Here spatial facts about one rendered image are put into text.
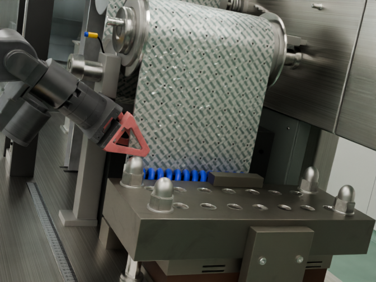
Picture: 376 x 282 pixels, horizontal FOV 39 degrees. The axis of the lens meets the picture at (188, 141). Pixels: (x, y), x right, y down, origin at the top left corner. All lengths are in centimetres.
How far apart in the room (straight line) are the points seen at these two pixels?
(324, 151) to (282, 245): 49
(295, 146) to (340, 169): 340
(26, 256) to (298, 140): 53
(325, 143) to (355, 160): 309
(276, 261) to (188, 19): 40
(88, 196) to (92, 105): 22
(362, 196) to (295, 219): 345
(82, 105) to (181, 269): 28
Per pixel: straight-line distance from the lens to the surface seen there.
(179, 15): 87
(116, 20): 86
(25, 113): 79
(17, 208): 103
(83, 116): 81
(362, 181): 425
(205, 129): 91
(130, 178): 79
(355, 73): 91
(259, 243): 76
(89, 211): 97
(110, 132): 80
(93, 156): 94
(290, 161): 104
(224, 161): 94
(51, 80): 78
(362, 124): 89
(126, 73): 89
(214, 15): 91
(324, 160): 124
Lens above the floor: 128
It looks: 12 degrees down
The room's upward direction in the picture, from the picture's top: 10 degrees clockwise
